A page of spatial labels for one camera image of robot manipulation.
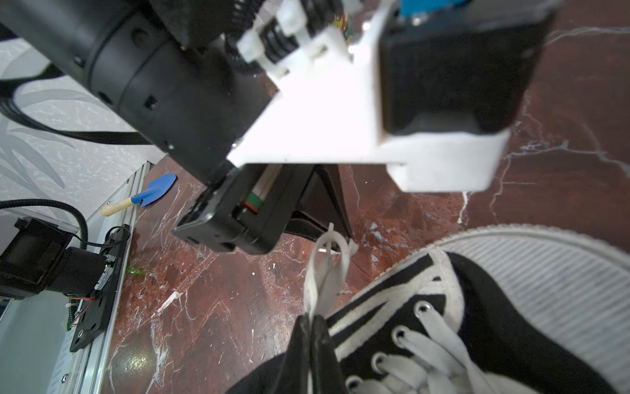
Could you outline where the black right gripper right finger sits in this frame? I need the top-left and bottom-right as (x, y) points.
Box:
(309, 315), (348, 394)

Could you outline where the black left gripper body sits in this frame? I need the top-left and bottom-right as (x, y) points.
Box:
(173, 164), (315, 254)

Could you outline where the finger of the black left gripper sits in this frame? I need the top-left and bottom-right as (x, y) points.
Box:
(284, 164), (354, 241)

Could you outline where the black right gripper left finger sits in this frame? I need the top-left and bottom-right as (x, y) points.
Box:
(275, 315), (311, 393)

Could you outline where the black white canvas sneaker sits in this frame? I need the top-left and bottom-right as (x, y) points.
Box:
(231, 224), (629, 393)

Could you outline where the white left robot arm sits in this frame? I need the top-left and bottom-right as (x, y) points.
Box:
(1, 1), (352, 254)

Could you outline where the blue toy spatula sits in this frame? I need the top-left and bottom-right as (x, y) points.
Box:
(100, 173), (177, 217)

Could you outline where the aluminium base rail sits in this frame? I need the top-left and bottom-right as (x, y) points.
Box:
(46, 159), (154, 394)

